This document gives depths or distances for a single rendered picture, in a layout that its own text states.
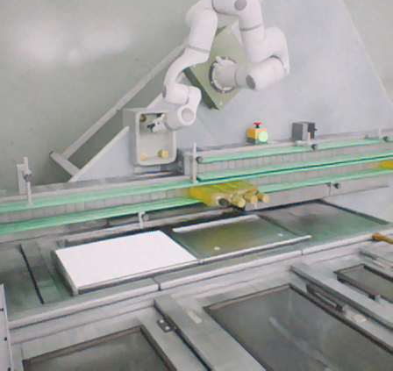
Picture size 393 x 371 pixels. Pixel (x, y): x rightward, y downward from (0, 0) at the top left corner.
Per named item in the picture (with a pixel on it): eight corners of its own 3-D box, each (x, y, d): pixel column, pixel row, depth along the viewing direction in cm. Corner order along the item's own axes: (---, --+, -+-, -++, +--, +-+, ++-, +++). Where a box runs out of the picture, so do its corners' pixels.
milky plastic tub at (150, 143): (130, 162, 189) (138, 166, 182) (128, 110, 184) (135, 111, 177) (167, 159, 197) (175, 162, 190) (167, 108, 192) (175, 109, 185)
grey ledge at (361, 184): (234, 206, 216) (247, 212, 206) (234, 189, 214) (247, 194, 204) (374, 182, 259) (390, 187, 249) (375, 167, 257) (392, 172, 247)
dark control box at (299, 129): (290, 138, 228) (302, 139, 221) (291, 122, 226) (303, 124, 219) (303, 136, 232) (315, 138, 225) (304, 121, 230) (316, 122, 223)
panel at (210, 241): (50, 257, 158) (73, 299, 129) (49, 249, 158) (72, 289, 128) (258, 217, 199) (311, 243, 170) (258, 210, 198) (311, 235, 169)
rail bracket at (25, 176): (15, 194, 167) (24, 210, 148) (10, 150, 163) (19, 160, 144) (29, 193, 170) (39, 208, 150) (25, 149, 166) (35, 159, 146)
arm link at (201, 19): (232, 57, 157) (215, 49, 169) (253, -7, 150) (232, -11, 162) (191, 46, 150) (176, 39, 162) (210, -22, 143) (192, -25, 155)
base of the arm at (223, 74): (202, 70, 187) (221, 70, 174) (221, 48, 189) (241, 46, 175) (224, 96, 195) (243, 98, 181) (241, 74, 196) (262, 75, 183)
